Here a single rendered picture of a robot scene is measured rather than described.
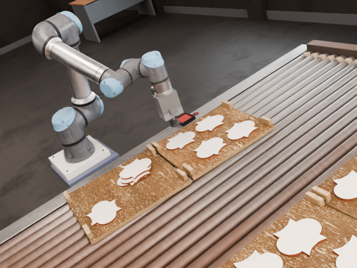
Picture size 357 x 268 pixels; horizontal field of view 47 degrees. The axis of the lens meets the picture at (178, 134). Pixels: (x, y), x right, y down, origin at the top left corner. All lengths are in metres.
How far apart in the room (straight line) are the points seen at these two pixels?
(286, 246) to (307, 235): 0.07
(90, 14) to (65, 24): 5.79
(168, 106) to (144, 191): 0.35
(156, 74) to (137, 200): 0.48
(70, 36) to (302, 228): 1.20
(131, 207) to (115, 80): 0.47
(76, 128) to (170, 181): 0.59
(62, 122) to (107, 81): 0.45
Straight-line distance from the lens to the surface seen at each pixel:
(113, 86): 1.54
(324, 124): 1.68
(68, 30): 1.82
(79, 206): 1.64
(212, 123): 1.80
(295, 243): 1.19
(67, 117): 1.92
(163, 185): 1.54
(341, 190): 1.33
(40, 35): 1.75
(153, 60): 1.56
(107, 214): 1.52
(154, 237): 1.38
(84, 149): 1.98
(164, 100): 1.63
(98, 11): 7.66
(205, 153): 1.62
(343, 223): 1.25
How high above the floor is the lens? 1.82
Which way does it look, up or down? 29 degrees down
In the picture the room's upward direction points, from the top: 19 degrees counter-clockwise
